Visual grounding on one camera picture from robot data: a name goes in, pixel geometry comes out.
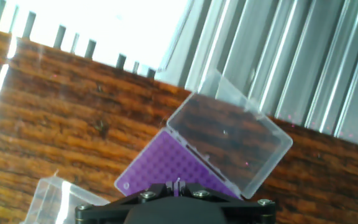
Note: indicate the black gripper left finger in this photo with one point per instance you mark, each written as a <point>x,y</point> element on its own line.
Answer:
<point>104,213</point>

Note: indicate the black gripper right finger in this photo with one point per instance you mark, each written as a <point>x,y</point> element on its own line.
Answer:
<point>247,213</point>

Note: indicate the clear small pipette tip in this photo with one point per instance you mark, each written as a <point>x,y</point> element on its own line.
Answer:
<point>178,181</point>
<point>126,185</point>

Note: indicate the purple pipette tip rack box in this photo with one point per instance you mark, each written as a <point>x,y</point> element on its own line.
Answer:
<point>48,202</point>
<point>166,161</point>

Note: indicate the brown wooden board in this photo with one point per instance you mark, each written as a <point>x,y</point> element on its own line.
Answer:
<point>57,124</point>

